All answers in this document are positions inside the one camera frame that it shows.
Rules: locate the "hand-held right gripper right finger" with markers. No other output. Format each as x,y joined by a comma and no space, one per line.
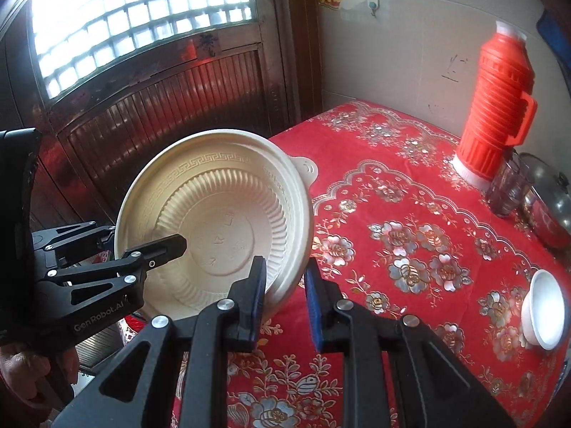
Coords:
314,310

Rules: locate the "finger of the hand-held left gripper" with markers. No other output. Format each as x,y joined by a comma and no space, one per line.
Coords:
165,247
76,236

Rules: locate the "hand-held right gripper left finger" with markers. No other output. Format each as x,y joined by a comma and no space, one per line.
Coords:
258,296

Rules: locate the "cream plastic bowl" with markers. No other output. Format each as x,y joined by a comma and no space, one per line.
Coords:
214,187

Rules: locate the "person's left hand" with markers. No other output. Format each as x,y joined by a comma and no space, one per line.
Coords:
20,370

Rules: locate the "dark wooden door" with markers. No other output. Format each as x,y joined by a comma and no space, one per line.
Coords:
156,98

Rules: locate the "clear glass cup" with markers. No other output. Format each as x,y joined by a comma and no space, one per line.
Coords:
506,191

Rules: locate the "small white bowl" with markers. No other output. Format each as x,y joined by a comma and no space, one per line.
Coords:
544,307

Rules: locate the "latticed window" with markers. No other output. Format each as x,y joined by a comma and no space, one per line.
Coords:
134,9

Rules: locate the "steel pot with lid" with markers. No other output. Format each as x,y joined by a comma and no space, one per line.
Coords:
548,214

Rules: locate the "orange ribbed thermos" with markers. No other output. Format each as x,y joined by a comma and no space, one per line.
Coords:
490,111

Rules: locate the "blue hanging cloth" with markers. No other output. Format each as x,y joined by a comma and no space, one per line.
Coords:
557,35

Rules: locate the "white wall hook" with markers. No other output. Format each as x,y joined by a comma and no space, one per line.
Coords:
373,4

